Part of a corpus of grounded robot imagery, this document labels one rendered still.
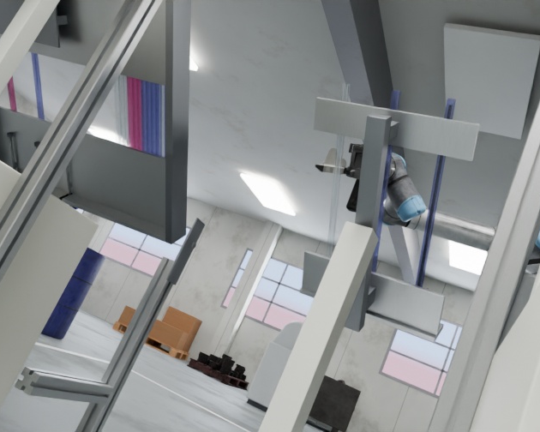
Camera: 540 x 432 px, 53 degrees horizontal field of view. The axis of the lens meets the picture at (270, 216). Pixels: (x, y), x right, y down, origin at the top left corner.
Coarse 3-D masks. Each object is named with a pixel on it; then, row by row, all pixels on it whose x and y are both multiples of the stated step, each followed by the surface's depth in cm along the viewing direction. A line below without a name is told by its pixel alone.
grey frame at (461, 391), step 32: (512, 192) 66; (512, 224) 65; (512, 256) 64; (480, 288) 63; (512, 288) 62; (480, 320) 62; (480, 352) 61; (448, 384) 60; (480, 384) 60; (448, 416) 59
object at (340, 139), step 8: (344, 88) 114; (344, 96) 114; (344, 136) 118; (336, 144) 119; (336, 152) 120; (336, 160) 120; (336, 168) 121; (336, 176) 122; (336, 184) 122; (336, 192) 123; (336, 200) 124; (336, 208) 125; (336, 216) 126; (328, 232) 128; (328, 240) 128; (328, 248) 129; (328, 256) 130
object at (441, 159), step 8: (448, 104) 103; (448, 112) 104; (440, 160) 108; (440, 168) 108; (440, 176) 109; (440, 184) 110; (432, 192) 111; (432, 200) 111; (432, 208) 112; (432, 216) 112; (432, 224) 113; (424, 232) 114; (424, 240) 115; (424, 248) 116; (424, 256) 116; (424, 264) 117; (424, 272) 118; (416, 280) 119
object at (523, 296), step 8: (528, 280) 100; (520, 288) 101; (528, 288) 101; (520, 296) 102; (528, 296) 101; (520, 304) 103; (512, 312) 104; (520, 312) 103; (512, 320) 105; (504, 328) 106; (504, 336) 107
